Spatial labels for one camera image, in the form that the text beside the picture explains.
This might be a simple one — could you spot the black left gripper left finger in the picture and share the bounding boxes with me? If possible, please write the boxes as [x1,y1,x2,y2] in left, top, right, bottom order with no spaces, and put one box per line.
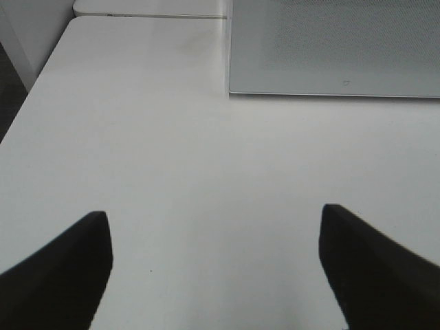
[1,211,113,329]

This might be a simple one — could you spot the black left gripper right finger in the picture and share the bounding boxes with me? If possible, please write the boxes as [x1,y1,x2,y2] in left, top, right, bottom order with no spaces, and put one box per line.
[318,204,439,329]

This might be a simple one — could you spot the white microwave door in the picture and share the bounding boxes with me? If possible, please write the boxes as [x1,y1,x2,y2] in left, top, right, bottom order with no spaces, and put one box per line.
[229,1,439,98]

